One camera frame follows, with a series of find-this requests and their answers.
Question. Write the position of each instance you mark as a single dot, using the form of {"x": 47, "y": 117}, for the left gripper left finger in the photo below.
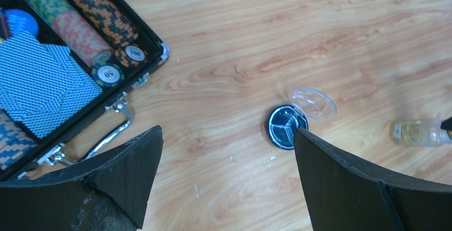
{"x": 109, "y": 191}

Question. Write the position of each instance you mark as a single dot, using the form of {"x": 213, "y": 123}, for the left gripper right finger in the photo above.
{"x": 346, "y": 192}

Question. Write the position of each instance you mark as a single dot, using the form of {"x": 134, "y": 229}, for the orange black chip stack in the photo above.
{"x": 115, "y": 28}

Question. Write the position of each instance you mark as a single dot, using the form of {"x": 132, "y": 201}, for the black poker chip case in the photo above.
{"x": 22, "y": 151}

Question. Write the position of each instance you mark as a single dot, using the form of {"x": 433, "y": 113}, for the blue playing card deck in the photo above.
{"x": 42, "y": 86}

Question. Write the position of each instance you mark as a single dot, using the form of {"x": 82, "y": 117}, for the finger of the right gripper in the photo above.
{"x": 446, "y": 124}

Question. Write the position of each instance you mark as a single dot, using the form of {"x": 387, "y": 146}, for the pink green chip stack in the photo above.
{"x": 81, "y": 38}

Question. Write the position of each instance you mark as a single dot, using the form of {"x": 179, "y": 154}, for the blue dealer button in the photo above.
{"x": 20, "y": 21}

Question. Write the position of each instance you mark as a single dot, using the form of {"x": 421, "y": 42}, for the clear pill bottle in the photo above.
{"x": 420, "y": 133}

